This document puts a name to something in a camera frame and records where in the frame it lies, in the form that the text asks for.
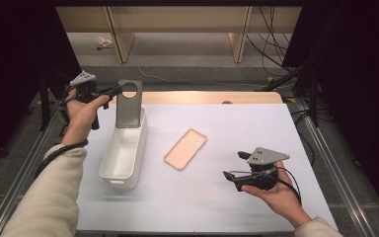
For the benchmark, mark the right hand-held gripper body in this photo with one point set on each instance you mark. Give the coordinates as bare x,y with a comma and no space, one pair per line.
266,155

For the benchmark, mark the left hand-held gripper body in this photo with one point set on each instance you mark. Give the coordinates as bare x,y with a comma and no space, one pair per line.
83,79

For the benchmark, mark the peach phone case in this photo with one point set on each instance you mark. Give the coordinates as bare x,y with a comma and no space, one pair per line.
186,149

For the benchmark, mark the white plastic storage box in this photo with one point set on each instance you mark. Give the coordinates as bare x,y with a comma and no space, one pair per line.
123,158

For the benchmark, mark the person's left hand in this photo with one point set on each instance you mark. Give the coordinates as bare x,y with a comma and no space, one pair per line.
80,118

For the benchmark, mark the person's right hand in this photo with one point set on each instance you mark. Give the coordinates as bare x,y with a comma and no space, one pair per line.
283,197

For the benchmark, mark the white table cover sheet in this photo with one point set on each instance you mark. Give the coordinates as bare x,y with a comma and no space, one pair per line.
260,125

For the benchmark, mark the crumpled white paper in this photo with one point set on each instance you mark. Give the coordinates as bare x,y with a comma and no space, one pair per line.
104,42

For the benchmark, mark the black tripod stand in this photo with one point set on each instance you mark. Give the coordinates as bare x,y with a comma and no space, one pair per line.
314,98
44,98

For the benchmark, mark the dark round table grommet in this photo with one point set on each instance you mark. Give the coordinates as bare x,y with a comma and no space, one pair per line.
227,102

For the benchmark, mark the yellow floor tape piece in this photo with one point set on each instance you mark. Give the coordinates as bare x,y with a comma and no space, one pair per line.
291,99
269,79

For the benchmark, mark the black curtain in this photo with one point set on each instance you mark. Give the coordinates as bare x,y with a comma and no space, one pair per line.
13,49
358,65

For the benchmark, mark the beige wooden shelf unit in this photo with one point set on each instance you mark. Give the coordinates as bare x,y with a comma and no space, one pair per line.
177,19

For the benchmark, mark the aluminium floor rail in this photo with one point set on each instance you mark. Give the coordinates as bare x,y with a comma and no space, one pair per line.
10,194
340,184

